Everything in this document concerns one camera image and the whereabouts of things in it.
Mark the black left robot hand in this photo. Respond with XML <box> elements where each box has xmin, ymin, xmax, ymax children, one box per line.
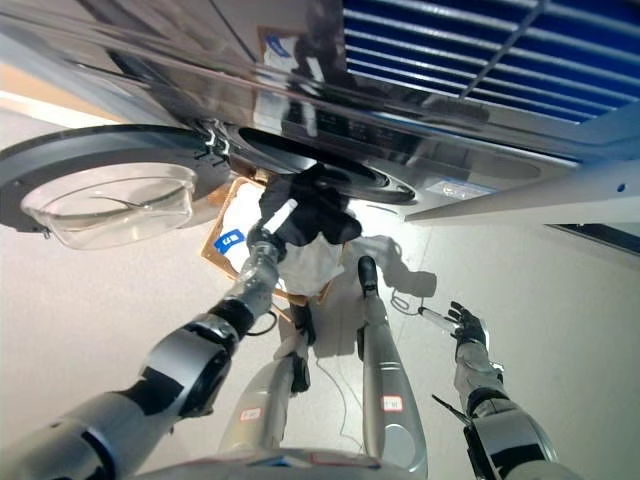
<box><xmin>245</xmin><ymin>198</ymin><xmax>302</xmax><ymax>252</ymax></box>

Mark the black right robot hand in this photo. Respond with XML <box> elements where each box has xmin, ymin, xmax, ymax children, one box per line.
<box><xmin>417</xmin><ymin>300</ymin><xmax>491</xmax><ymax>352</ymax></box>

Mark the black garment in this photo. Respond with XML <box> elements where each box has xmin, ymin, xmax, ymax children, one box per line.
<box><xmin>258</xmin><ymin>163</ymin><xmax>364</xmax><ymax>248</ymax></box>

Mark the white basket liner cloth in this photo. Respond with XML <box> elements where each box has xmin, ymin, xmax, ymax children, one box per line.
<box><xmin>218</xmin><ymin>183</ymin><xmax>347</xmax><ymax>297</ymax></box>

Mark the woven wicker laundry basket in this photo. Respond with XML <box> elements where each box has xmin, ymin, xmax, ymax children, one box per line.
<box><xmin>199</xmin><ymin>176</ymin><xmax>347</xmax><ymax>307</ymax></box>

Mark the grey front-load washing machine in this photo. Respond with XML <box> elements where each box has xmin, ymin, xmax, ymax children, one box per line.
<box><xmin>189</xmin><ymin>82</ymin><xmax>585</xmax><ymax>208</ymax></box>

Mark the blue label tag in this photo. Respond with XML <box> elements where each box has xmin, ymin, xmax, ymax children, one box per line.
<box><xmin>213</xmin><ymin>229</ymin><xmax>242</xmax><ymax>252</ymax></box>

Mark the silver right robot leg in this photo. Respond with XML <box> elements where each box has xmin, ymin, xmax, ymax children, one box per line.
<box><xmin>357</xmin><ymin>292</ymin><xmax>430</xmax><ymax>479</ymax></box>

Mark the silver robot leg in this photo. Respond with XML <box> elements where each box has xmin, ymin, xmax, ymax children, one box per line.
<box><xmin>216</xmin><ymin>343</ymin><xmax>312</xmax><ymax>452</ymax></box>
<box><xmin>357</xmin><ymin>292</ymin><xmax>430</xmax><ymax>479</ymax></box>

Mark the black left robot foot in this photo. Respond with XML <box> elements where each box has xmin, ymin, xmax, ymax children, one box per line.
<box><xmin>289</xmin><ymin>299</ymin><xmax>317</xmax><ymax>347</ymax></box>

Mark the black robot foot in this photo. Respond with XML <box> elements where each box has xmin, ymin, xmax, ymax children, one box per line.
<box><xmin>357</xmin><ymin>254</ymin><xmax>381</xmax><ymax>297</ymax></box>
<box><xmin>289</xmin><ymin>299</ymin><xmax>317</xmax><ymax>347</ymax></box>

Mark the black right robot foot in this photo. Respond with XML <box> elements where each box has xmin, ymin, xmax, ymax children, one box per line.
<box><xmin>357</xmin><ymin>254</ymin><xmax>381</xmax><ymax>297</ymax></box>

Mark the blue energy label sticker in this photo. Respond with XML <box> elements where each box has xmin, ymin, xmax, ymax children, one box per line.
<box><xmin>433</xmin><ymin>180</ymin><xmax>497</xmax><ymax>200</ymax></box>

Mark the silver left robot leg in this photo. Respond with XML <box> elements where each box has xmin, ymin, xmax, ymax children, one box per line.
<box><xmin>216</xmin><ymin>343</ymin><xmax>312</xmax><ymax>452</ymax></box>

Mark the round washer door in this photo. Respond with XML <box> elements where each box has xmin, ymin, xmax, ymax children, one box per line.
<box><xmin>0</xmin><ymin>124</ymin><xmax>232</xmax><ymax>251</ymax></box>

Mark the grey stacked dryer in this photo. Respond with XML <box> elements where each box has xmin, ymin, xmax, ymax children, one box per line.
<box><xmin>0</xmin><ymin>0</ymin><xmax>640</xmax><ymax>167</ymax></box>

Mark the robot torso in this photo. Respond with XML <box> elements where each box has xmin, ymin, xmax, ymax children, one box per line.
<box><xmin>133</xmin><ymin>446</ymin><xmax>404</xmax><ymax>480</ymax></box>

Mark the thin white cable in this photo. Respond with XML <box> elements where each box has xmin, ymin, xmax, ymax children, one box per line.
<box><xmin>317</xmin><ymin>358</ymin><xmax>370</xmax><ymax>452</ymax></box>

